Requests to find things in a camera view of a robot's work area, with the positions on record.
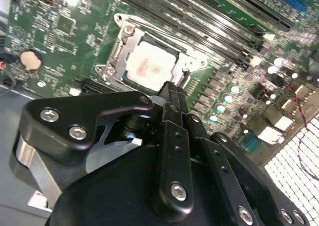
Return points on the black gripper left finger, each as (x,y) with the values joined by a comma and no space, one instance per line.
(62,116)

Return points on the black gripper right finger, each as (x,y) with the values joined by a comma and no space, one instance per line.
(224,166)

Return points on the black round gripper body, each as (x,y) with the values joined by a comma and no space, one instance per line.
(112,198)

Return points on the silver CPU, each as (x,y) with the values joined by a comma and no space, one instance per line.
(149,64)

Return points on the silver metal socket cover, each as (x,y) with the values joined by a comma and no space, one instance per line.
(122,46)

